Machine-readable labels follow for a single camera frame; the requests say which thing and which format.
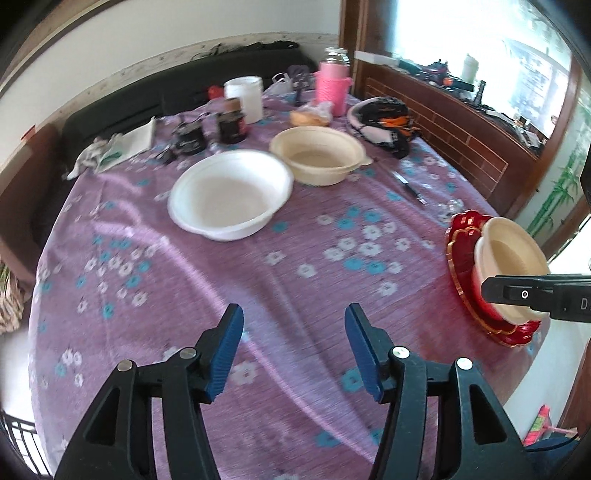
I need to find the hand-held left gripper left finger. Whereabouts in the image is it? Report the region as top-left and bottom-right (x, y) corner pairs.
(55, 303), (245, 480)

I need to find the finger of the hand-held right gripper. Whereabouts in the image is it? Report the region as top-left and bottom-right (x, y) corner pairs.
(480, 274), (591, 324)

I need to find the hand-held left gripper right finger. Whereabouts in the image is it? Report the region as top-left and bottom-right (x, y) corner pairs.
(344, 302), (528, 480)

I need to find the white bowl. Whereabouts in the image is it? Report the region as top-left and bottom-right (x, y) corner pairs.
(167, 150), (295, 242)
(472, 237), (546, 325)

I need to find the cream bowl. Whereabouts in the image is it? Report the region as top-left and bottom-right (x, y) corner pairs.
(481, 216), (551, 320)
(269, 126), (374, 186)

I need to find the small red gold-rimmed plate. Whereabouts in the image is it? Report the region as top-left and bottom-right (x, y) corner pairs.
(448, 225), (509, 330)

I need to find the large red gold-rimmed plate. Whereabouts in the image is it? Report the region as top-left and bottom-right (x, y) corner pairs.
(444, 209), (544, 348)

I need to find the purple floral tablecloth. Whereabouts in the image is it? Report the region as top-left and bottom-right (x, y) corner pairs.
(28, 88), (550, 480)

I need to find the brick-pattern wooden cabinet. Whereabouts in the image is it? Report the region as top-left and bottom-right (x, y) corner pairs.
(339, 0), (583, 223)

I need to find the black round container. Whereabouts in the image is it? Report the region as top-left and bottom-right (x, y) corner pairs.
(172, 122), (207, 156)

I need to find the black orange patterned cloth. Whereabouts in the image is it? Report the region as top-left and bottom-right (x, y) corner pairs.
(346, 96), (422, 160)

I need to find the patterned bag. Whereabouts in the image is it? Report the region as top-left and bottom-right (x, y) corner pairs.
(0, 267), (27, 336)

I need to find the black jar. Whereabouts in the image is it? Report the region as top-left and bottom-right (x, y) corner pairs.
(217, 98), (249, 145)

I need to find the white bottle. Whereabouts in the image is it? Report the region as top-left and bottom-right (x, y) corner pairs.
(463, 53), (482, 85)

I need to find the white cloth and paper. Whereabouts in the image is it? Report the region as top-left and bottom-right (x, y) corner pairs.
(65, 134), (123, 182)
(99, 117), (156, 174)

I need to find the pile of dark tools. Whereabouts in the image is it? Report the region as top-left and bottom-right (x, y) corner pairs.
(399, 58), (465, 88)

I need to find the bread in plastic bag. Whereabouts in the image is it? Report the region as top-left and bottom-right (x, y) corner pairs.
(289, 102), (333, 128)

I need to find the white paper cup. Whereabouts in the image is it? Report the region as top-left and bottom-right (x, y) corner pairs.
(224, 76), (264, 125)

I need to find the window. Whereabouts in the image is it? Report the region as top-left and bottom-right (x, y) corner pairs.
(392, 0), (574, 139)

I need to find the pink knitted bottle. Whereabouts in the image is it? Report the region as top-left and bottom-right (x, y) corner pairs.
(315, 47), (353, 117)

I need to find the black sofa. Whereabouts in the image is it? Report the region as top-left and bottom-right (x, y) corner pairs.
(61, 41), (320, 155)

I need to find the bamboo wall painting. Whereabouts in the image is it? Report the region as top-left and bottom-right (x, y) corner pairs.
(526, 138), (588, 241)

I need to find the black metal frame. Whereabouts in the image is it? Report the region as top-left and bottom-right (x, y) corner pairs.
(0, 406), (52, 480)

